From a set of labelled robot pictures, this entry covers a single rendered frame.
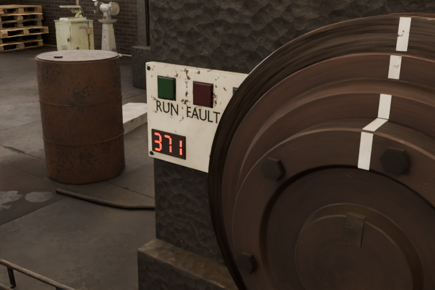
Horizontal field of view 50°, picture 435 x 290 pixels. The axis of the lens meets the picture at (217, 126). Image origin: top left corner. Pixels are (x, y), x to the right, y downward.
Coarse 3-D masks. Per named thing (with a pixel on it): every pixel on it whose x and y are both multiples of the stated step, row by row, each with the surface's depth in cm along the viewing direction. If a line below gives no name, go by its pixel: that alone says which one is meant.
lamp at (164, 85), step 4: (160, 80) 83; (164, 80) 82; (168, 80) 81; (172, 80) 81; (160, 84) 83; (164, 84) 82; (168, 84) 82; (172, 84) 81; (160, 88) 83; (164, 88) 82; (168, 88) 82; (172, 88) 81; (160, 92) 83; (164, 92) 83; (168, 92) 82; (172, 92) 82; (160, 96) 83; (164, 96) 83; (168, 96) 82; (172, 96) 82
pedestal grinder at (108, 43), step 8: (96, 8) 882; (104, 8) 871; (112, 8) 861; (104, 16) 878; (104, 24) 881; (112, 24) 886; (104, 32) 885; (112, 32) 889; (104, 40) 888; (112, 40) 891; (104, 48) 892; (112, 48) 893; (120, 56) 907
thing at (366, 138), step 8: (400, 24) 46; (408, 24) 45; (400, 32) 46; (408, 32) 45; (400, 40) 46; (400, 48) 46; (392, 56) 45; (400, 56) 45; (392, 64) 45; (400, 64) 45; (392, 72) 45; (384, 96) 44; (384, 104) 45; (384, 112) 45; (376, 120) 44; (384, 120) 44; (368, 128) 42; (376, 128) 42; (368, 136) 41; (368, 144) 41; (360, 152) 42; (368, 152) 42; (360, 160) 42; (368, 160) 42; (368, 168) 42
